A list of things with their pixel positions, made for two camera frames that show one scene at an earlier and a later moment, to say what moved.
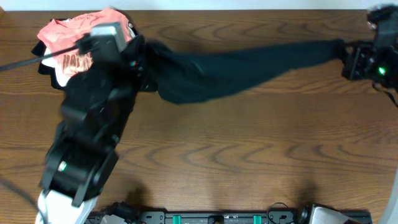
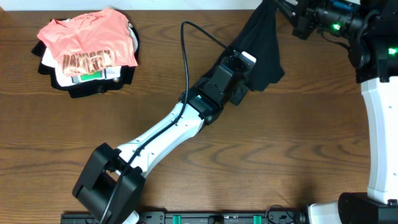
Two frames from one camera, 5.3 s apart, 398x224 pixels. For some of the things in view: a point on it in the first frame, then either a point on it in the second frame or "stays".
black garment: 181,76 to 260,38
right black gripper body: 365,64 to 305,29
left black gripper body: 135,70 to 237,93
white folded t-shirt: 56,65 stays
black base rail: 212,217 stays
